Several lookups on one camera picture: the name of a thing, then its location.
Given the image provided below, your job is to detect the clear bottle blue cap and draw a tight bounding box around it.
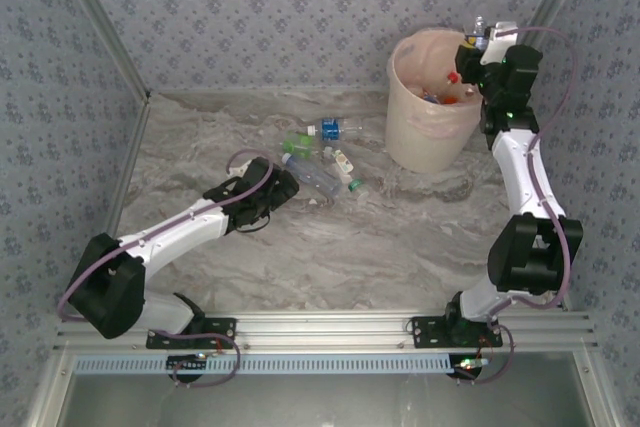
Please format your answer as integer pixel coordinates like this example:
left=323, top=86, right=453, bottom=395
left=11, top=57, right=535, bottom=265
left=279, top=151, right=343, bottom=199

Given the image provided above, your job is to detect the green cap clear bottle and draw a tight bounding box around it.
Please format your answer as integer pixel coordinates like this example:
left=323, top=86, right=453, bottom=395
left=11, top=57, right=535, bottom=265
left=283, top=130, right=322, bottom=157

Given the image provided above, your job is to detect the blue label bottle long neck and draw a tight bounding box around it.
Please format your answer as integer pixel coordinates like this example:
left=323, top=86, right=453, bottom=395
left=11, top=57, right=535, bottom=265
left=306, top=116, right=365, bottom=143

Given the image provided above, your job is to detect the small green cap bottle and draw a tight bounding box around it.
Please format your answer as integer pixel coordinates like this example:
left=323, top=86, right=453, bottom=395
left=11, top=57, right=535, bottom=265
left=347, top=176, right=371, bottom=201

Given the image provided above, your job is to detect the beige plastic bin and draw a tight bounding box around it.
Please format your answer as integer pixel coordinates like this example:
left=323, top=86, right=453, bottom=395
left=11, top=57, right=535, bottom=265
left=385, top=29, right=486, bottom=174

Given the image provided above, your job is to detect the left black circuit board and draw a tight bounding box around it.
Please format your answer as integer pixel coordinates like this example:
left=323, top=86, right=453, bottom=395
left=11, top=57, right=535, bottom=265
left=166, top=353, right=209, bottom=384

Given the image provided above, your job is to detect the black circuit board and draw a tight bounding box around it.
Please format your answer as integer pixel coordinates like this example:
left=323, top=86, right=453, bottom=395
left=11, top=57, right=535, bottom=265
left=447, top=354, right=490, bottom=381
left=166, top=353, right=209, bottom=384

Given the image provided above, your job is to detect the metal sheet panel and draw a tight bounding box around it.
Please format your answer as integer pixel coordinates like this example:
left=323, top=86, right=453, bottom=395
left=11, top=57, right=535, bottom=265
left=24, top=351, right=621, bottom=427

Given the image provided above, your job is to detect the right black circuit board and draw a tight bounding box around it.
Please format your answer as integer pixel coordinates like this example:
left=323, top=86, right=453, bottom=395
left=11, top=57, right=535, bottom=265
left=447, top=354, right=490, bottom=381

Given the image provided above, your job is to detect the left thin black cable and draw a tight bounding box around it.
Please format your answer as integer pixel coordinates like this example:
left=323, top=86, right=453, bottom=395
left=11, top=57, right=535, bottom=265
left=234, top=216, right=272, bottom=235

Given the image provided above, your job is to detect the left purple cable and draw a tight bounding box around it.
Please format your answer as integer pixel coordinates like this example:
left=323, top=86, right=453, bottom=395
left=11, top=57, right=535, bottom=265
left=57, top=148, right=275, bottom=389

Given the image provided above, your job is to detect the purple cable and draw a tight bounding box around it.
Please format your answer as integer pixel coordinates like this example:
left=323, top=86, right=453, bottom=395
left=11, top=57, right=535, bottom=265
left=457, top=26, right=579, bottom=386
left=57, top=148, right=275, bottom=389

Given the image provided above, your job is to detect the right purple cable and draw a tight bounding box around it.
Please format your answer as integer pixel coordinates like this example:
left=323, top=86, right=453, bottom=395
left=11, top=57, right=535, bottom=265
left=457, top=26, right=579, bottom=386

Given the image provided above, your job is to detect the aluminium side rail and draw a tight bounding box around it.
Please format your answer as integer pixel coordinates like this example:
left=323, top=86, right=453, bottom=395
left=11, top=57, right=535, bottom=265
left=107, top=96, right=152, bottom=238

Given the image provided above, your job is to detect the left black mount plate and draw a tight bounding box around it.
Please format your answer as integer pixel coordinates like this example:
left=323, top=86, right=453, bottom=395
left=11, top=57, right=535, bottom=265
left=144, top=315, right=238, bottom=351

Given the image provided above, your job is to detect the black mount plate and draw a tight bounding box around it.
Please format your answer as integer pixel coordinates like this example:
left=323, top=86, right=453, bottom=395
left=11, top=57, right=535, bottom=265
left=144, top=315, right=238, bottom=351
left=410, top=315, right=504, bottom=350

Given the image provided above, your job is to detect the long aluminium base rail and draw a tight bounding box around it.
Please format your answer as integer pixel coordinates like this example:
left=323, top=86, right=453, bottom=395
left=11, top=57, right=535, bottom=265
left=55, top=310, right=599, bottom=352

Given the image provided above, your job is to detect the slotted grey cable duct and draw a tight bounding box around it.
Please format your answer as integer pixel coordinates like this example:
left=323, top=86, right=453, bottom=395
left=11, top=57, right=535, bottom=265
left=73, top=352, right=454, bottom=376

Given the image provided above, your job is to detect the right black mount plate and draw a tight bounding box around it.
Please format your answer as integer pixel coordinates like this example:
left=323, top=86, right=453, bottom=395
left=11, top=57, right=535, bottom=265
left=410, top=315, right=504, bottom=350

